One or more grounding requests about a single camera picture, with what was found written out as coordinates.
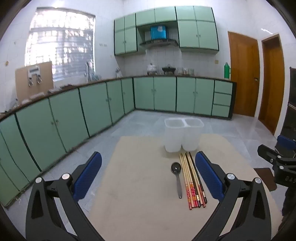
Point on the row of chopsticks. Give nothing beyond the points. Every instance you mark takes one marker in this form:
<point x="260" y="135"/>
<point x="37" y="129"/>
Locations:
<point x="188" y="176"/>

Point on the green base cabinets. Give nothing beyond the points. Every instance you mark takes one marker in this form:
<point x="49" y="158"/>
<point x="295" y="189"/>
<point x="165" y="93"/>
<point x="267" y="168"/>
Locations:
<point x="97" y="104"/>

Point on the blue box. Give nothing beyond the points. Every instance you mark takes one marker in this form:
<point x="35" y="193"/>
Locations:
<point x="158" y="32"/>

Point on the green wall cabinets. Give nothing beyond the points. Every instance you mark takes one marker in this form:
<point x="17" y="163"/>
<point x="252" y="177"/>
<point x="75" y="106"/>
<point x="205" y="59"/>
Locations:
<point x="198" y="32"/>

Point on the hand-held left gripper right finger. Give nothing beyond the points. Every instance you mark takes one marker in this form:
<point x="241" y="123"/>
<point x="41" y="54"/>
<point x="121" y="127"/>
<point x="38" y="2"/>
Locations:
<point x="209" y="176"/>

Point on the wooden door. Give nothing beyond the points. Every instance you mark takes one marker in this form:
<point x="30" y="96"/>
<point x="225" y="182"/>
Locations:
<point x="242" y="74"/>
<point x="271" y="83"/>

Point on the black wok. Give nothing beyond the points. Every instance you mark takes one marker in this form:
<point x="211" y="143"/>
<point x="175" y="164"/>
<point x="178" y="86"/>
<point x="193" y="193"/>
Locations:
<point x="168" y="69"/>

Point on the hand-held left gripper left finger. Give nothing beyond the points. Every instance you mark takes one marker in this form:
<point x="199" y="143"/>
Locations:
<point x="89" y="176"/>

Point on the green thermos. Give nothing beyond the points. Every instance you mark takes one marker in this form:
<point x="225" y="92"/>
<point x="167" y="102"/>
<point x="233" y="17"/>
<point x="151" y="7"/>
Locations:
<point x="226" y="71"/>

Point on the glass jars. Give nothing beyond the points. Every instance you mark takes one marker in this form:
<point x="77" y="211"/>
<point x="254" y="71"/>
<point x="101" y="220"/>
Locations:
<point x="186" y="71"/>

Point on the range hood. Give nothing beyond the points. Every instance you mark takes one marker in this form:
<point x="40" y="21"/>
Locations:
<point x="159" y="42"/>

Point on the white bracket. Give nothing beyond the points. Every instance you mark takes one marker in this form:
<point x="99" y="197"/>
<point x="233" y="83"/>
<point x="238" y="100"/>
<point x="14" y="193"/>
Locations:
<point x="34" y="70"/>

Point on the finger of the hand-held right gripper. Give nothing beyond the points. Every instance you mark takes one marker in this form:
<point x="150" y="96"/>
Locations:
<point x="267" y="151"/>
<point x="286" y="141"/>

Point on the brown chair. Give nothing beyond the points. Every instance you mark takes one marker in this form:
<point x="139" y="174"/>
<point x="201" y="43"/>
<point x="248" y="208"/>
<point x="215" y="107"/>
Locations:
<point x="266" y="179"/>

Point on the white pot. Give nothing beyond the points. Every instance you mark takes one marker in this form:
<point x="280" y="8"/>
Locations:
<point x="151" y="68"/>

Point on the window with blinds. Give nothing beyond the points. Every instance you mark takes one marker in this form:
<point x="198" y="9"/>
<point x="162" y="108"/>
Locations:
<point x="62" y="41"/>

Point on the black spoon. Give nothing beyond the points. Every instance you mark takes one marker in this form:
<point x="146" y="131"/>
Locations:
<point x="177" y="167"/>

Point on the dark cabinet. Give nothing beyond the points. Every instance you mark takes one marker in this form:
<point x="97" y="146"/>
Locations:
<point x="290" y="104"/>

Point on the cardboard sheet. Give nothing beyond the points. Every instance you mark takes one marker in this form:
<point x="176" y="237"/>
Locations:
<point x="22" y="83"/>

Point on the kitchen faucet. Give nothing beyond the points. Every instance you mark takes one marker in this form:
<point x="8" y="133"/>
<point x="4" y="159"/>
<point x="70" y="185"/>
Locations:
<point x="88" y="71"/>

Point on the white two-compartment utensil holder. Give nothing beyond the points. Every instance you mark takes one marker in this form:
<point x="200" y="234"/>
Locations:
<point x="181" y="136"/>

